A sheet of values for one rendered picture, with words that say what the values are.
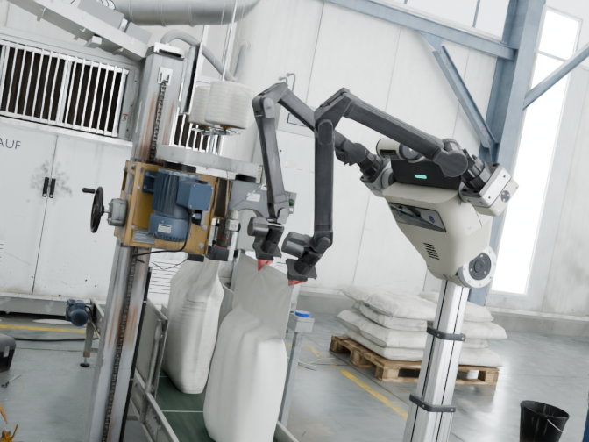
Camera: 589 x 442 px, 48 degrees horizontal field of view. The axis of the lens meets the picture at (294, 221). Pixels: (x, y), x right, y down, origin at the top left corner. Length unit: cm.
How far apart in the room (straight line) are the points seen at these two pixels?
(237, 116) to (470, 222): 90
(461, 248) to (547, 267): 730
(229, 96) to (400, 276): 581
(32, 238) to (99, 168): 71
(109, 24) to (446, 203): 343
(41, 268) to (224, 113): 314
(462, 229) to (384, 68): 564
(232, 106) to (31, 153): 298
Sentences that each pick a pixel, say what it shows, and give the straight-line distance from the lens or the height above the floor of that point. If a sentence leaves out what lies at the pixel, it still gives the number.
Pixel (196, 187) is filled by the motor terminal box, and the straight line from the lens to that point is 229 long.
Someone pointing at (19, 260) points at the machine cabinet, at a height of 45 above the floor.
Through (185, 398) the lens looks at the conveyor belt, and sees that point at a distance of 293.
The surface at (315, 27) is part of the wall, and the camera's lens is 730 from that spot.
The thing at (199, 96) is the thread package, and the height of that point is 164.
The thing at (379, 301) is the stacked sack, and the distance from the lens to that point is 527.
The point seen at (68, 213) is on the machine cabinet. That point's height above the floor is 85.
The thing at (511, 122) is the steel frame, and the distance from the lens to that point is 828.
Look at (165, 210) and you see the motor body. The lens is 235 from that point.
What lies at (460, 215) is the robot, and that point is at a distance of 212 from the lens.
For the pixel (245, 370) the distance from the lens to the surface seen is 231.
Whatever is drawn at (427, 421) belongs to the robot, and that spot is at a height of 64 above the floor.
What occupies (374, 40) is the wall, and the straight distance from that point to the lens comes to 763.
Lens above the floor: 136
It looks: 3 degrees down
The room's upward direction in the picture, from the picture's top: 10 degrees clockwise
